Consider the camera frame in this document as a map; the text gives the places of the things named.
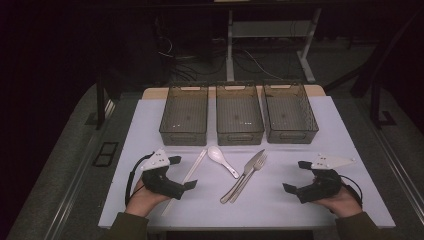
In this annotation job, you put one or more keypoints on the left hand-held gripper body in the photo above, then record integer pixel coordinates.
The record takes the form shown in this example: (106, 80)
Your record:
(160, 181)

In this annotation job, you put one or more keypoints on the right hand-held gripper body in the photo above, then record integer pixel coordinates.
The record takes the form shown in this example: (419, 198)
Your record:
(321, 188)

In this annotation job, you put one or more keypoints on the white chopstick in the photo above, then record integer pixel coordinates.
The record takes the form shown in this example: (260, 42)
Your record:
(192, 166)
(196, 165)

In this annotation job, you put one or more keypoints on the white ceramic spoon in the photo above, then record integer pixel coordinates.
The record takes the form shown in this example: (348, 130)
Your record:
(216, 155)

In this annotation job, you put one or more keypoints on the steel fork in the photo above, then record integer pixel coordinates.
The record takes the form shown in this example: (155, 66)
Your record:
(258, 163)

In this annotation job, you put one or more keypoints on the smoky transparent plastic bin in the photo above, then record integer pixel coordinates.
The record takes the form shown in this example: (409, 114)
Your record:
(185, 115)
(289, 113)
(239, 115)

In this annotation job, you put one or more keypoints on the steel table knife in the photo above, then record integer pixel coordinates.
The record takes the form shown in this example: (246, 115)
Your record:
(248, 168)

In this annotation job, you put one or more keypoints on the person's right hand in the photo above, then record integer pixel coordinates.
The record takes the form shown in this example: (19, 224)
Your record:
(343, 203)

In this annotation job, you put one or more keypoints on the person's left hand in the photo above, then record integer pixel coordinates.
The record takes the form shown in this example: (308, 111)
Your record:
(141, 201)

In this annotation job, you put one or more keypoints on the wooden table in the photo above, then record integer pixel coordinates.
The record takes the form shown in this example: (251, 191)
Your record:
(153, 93)

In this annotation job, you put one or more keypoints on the black metal stand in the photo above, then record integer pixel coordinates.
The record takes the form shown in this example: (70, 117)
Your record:
(100, 106)
(376, 106)

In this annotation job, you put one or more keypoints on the slanted black metal bar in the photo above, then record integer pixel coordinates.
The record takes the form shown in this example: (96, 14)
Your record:
(376, 56)

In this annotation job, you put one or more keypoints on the black rectangular floor frame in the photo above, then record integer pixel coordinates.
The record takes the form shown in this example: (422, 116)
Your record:
(100, 160)

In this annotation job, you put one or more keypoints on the white metal desk frame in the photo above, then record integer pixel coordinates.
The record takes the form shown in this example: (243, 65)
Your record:
(270, 28)

